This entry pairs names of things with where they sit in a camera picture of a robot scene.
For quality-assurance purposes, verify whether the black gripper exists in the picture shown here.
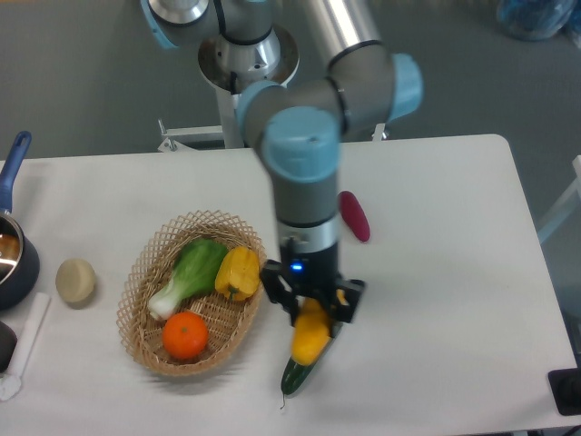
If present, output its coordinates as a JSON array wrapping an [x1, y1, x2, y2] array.
[[260, 243, 366, 337]]

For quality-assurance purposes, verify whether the yellow mango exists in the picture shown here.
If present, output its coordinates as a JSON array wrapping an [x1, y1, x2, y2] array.
[[290, 298, 331, 366]]

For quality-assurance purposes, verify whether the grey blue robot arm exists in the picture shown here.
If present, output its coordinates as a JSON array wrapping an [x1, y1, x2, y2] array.
[[141, 1, 423, 332]]

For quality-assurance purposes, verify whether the woven wicker basket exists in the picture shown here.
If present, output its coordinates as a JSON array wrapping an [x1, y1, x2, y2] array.
[[116, 209, 268, 378]]

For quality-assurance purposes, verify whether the green cucumber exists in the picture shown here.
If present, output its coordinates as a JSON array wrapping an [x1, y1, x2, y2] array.
[[280, 326, 341, 410]]

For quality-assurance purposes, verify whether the yellow bell pepper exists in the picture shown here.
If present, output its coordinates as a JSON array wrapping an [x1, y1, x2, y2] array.
[[214, 246, 260, 302]]

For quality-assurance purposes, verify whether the purple sweet potato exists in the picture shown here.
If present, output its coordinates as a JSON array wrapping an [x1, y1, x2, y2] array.
[[339, 191, 370, 243]]

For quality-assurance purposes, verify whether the green bok choy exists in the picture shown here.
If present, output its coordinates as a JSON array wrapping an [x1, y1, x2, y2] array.
[[147, 239, 228, 320]]

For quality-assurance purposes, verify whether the orange mandarin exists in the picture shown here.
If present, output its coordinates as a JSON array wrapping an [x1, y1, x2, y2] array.
[[162, 312, 209, 360]]

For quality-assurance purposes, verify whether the beige round potato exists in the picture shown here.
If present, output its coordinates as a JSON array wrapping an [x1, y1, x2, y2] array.
[[55, 258, 96, 303]]

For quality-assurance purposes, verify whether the black device at edge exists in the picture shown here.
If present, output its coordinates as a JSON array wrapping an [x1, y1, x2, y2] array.
[[547, 368, 580, 416]]

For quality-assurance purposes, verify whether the dark blue saucepan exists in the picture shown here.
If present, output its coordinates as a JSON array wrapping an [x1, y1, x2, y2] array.
[[1, 131, 40, 311]]

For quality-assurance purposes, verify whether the dark round object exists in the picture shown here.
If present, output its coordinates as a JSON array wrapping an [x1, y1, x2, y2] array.
[[0, 322, 17, 373]]

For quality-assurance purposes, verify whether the white rolled cloth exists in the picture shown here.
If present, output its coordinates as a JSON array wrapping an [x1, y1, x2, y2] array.
[[1, 292, 51, 402]]

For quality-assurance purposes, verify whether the blue plastic bag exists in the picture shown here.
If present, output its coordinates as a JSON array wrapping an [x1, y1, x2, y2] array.
[[496, 0, 578, 42]]

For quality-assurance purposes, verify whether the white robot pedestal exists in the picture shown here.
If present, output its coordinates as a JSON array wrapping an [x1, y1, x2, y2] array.
[[157, 22, 389, 154]]

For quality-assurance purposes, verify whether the white frame at right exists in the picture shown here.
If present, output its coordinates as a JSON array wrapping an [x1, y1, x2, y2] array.
[[537, 155, 580, 244]]

